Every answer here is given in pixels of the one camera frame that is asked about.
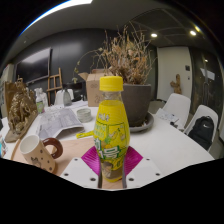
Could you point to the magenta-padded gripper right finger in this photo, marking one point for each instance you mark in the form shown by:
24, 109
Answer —
135, 163

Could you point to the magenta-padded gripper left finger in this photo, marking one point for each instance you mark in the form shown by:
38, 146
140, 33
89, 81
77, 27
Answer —
88, 163

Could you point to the yellow drink bottle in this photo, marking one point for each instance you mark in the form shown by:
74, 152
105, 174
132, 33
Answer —
111, 133

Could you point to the yellow marker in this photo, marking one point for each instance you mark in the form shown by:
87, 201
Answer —
85, 134

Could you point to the grey plant saucer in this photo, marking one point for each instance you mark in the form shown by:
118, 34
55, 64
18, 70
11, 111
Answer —
145, 126

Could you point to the small white jar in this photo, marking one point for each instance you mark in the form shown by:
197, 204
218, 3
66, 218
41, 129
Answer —
84, 115

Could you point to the white papers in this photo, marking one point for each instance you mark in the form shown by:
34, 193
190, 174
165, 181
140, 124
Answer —
166, 116

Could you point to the grey pot with dried plant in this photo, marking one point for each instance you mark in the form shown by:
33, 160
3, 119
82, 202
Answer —
136, 103

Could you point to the grey bottle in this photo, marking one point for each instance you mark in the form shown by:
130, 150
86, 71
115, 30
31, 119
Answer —
67, 98

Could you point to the white chair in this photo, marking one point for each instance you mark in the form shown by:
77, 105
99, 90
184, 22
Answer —
206, 110
180, 105
59, 97

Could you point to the open cardboard box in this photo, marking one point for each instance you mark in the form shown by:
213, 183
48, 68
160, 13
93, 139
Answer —
95, 90

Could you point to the black backpack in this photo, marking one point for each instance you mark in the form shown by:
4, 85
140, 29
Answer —
201, 131

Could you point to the white spray bottle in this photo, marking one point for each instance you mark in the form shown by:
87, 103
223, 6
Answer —
40, 103

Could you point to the wooden easel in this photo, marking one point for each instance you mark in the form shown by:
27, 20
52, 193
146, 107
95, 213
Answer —
55, 83

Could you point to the wooden figure statue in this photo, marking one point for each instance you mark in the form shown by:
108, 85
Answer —
176, 85

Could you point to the round ceiling spotlight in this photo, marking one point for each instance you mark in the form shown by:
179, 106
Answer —
193, 32
154, 35

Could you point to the white ceiling light strip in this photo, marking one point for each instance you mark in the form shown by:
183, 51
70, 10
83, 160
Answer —
56, 10

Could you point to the dark wall screen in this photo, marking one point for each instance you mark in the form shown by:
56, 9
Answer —
33, 65

